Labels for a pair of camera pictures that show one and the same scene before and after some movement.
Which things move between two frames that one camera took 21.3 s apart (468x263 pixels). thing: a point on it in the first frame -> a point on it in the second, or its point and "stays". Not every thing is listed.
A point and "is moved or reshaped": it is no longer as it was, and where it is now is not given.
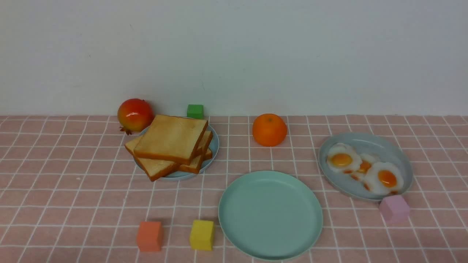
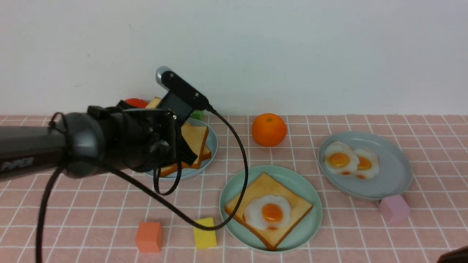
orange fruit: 269,129 stays
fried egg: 384,178 -> 269,212
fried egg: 340,157 stays
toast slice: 176,138 is moved or reshaped
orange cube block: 150,236 stays
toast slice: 206,137 -> 153,103
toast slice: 196,163 -> 196,137
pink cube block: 394,209 stays
